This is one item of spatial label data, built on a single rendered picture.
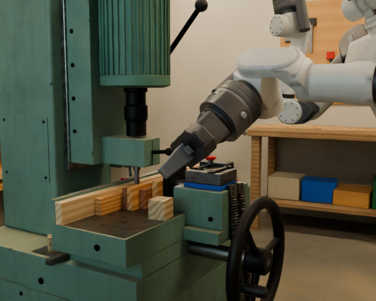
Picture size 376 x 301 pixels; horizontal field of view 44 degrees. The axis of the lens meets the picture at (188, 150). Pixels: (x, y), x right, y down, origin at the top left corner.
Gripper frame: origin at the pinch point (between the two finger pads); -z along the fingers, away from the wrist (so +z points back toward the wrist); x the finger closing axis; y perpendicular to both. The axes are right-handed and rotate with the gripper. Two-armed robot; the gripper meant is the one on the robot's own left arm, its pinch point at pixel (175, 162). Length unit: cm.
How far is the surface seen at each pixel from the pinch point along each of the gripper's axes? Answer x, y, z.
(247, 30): 288, 38, 252
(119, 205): 40.7, 0.7, -3.0
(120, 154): 41.8, 10.0, 6.4
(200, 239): 31.1, -17.7, 3.4
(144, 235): 24.0, -7.2, -6.9
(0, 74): 55, 49, 1
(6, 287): 59, 5, -34
